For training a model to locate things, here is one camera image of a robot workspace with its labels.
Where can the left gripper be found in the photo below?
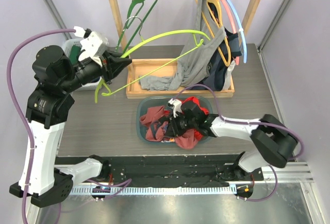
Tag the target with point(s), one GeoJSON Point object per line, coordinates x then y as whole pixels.
{"type": "Point", "coordinates": [112, 65]}

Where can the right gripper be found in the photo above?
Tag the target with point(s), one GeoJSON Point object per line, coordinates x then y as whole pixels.
{"type": "Point", "coordinates": [172, 126]}

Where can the maroon graphic tank top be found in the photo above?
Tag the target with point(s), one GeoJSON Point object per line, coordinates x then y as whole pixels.
{"type": "Point", "coordinates": [157, 124]}

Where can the red tank top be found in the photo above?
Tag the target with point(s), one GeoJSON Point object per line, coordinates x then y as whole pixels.
{"type": "Point", "coordinates": [199, 105]}

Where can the lime green hanger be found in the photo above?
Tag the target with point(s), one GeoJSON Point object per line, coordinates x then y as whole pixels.
{"type": "Point", "coordinates": [148, 62]}

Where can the green plastic hanger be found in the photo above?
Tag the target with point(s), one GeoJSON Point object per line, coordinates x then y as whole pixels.
{"type": "Point", "coordinates": [133, 14]}

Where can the grey tank top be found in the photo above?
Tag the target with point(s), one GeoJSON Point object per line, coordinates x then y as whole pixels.
{"type": "Point", "coordinates": [195, 56]}

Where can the yellow hanger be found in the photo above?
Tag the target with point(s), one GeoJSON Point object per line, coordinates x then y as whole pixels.
{"type": "Point", "coordinates": [219, 24]}

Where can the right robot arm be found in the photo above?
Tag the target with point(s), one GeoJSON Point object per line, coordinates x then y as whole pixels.
{"type": "Point", "coordinates": [274, 144]}

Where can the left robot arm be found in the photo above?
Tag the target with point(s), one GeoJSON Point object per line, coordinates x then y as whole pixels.
{"type": "Point", "coordinates": [47, 112]}

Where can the navy tank top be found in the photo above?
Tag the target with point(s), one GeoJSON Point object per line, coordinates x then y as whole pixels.
{"type": "Point", "coordinates": [217, 72]}

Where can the pink hanger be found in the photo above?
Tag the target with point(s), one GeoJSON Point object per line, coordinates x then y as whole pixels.
{"type": "Point", "coordinates": [231, 35]}

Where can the light blue hanger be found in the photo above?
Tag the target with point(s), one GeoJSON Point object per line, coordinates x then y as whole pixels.
{"type": "Point", "coordinates": [240, 30]}

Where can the white plastic basket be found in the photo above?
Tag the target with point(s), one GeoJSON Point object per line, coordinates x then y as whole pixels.
{"type": "Point", "coordinates": [67, 46]}

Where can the green folded shirt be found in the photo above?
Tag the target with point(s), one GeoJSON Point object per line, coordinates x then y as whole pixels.
{"type": "Point", "coordinates": [74, 54]}

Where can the teal plastic tub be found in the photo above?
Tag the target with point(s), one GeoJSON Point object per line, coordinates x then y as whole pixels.
{"type": "Point", "coordinates": [159, 101]}

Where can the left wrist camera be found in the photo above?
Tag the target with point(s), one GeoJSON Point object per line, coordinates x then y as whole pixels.
{"type": "Point", "coordinates": [93, 45]}

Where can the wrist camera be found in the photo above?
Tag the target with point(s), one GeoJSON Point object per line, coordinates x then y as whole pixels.
{"type": "Point", "coordinates": [93, 45]}
{"type": "Point", "coordinates": [175, 105]}

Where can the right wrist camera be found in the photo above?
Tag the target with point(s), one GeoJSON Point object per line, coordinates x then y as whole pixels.
{"type": "Point", "coordinates": [175, 105]}

